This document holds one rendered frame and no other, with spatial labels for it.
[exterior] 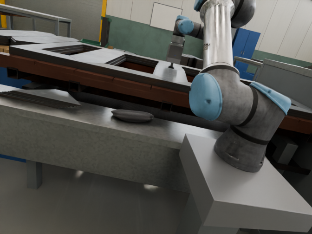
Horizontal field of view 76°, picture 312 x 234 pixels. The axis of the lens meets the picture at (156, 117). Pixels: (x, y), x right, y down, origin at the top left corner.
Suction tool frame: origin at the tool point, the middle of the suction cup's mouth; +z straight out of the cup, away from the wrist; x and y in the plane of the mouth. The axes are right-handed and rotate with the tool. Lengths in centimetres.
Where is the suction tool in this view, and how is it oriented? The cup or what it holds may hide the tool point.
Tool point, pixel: (170, 69)
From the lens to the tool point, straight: 133.1
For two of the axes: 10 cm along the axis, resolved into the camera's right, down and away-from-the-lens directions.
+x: 0.9, 4.0, -9.1
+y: -9.7, -1.5, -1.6
